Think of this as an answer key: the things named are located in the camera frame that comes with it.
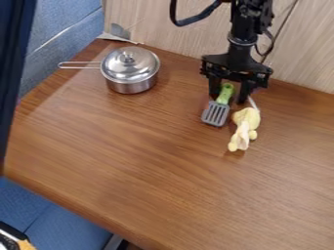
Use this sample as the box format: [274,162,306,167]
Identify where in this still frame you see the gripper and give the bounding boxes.
[199,53,275,105]

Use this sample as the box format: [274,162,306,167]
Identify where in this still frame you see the silver pot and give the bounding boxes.
[56,45,162,96]

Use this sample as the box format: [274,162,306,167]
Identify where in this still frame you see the yellow plush toy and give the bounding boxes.
[227,106,263,153]

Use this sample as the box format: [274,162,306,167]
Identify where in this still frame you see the green spatula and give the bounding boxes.
[199,81,236,128]

